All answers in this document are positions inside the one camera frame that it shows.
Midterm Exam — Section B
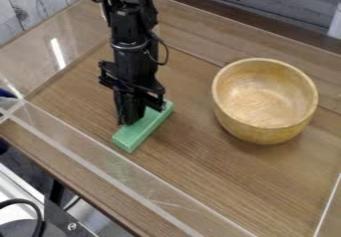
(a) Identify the black cable loop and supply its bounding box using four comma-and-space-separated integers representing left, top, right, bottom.
0, 198, 46, 237

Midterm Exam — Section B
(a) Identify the brown wooden bowl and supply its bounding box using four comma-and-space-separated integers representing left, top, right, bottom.
212, 58, 319, 144

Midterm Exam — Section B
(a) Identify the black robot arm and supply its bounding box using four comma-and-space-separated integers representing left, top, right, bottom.
93, 0, 168, 125

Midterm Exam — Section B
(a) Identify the black table leg bracket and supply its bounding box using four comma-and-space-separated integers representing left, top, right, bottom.
42, 180, 98, 237

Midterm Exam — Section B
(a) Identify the green rectangular block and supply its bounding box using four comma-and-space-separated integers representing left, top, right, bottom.
113, 101, 173, 153

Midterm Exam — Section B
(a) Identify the clear acrylic tray wall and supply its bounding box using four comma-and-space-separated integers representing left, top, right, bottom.
0, 0, 341, 237

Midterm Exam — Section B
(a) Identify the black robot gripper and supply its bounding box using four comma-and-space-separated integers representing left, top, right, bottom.
99, 43, 166, 125

